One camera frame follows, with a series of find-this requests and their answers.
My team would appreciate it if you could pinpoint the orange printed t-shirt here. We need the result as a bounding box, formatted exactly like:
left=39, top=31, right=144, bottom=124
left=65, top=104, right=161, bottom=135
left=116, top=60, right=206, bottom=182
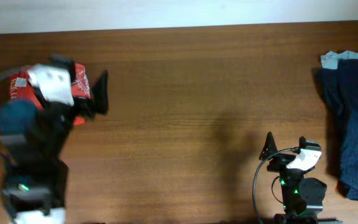
left=1, top=63, right=91, bottom=123

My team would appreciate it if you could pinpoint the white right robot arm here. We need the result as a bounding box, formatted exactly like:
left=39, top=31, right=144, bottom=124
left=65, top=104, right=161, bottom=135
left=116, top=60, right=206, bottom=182
left=252, top=132, right=327, bottom=224

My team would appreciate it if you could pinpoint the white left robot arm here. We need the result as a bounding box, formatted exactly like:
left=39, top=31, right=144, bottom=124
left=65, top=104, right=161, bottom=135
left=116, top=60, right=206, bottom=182
left=0, top=56, right=109, bottom=223

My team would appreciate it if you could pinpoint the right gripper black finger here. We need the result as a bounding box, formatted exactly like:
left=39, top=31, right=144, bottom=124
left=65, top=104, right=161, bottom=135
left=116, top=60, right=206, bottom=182
left=259, top=131, right=278, bottom=161
left=299, top=136, right=321, bottom=151

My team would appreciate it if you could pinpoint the light blue garment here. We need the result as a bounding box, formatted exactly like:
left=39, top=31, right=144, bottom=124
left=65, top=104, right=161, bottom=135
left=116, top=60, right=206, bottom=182
left=320, top=50, right=358, bottom=70

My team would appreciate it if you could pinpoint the dark navy garment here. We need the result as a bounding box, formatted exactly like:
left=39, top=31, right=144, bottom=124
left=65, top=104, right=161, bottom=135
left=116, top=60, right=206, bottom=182
left=316, top=59, right=358, bottom=137

